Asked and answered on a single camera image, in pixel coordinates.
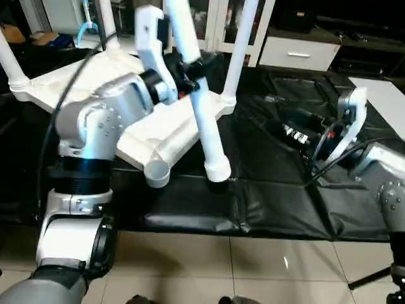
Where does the white flat board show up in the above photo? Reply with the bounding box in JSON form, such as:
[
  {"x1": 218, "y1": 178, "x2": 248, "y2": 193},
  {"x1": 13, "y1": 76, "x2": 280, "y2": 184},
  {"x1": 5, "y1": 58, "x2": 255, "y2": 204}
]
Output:
[{"x1": 348, "y1": 76, "x2": 405, "y2": 139}]

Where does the white glass-door cabinet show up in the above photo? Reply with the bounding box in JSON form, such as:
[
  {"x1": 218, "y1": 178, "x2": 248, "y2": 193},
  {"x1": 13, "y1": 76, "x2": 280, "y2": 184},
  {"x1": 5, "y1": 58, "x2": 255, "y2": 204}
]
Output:
[{"x1": 127, "y1": 0, "x2": 277, "y2": 67}]

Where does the black stand leg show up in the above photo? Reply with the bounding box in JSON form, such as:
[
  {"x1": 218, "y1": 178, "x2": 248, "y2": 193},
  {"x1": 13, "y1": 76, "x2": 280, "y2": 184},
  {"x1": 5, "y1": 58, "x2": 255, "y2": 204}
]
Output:
[{"x1": 348, "y1": 267, "x2": 405, "y2": 291}]

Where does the black work mat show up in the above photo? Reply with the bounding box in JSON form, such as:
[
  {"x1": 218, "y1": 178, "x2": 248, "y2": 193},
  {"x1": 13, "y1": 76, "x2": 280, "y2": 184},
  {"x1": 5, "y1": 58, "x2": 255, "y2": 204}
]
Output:
[{"x1": 0, "y1": 44, "x2": 405, "y2": 243}]

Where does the white drawer unit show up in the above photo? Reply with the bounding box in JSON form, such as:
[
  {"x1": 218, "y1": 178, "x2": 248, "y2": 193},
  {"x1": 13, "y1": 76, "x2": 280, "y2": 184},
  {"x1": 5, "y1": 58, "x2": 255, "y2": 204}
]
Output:
[{"x1": 258, "y1": 36, "x2": 342, "y2": 72}]

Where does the blue plastic tool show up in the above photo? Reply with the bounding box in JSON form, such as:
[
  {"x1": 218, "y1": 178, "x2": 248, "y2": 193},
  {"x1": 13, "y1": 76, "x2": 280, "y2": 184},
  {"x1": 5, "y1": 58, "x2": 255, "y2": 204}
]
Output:
[{"x1": 77, "y1": 0, "x2": 101, "y2": 44}]

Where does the brown cardboard box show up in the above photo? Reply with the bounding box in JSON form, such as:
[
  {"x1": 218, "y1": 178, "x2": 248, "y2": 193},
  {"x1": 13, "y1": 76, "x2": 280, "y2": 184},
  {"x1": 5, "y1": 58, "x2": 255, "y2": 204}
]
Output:
[{"x1": 32, "y1": 30, "x2": 77, "y2": 50}]

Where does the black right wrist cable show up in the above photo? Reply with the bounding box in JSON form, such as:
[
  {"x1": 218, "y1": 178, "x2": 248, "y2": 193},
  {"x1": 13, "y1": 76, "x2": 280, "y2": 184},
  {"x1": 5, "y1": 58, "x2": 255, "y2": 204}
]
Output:
[{"x1": 304, "y1": 120, "x2": 405, "y2": 187}]

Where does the white plastic table top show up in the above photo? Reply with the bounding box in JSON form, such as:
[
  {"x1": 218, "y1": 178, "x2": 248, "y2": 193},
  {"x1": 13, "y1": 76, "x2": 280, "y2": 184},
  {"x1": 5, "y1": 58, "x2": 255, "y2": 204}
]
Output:
[{"x1": 9, "y1": 49, "x2": 238, "y2": 189}]

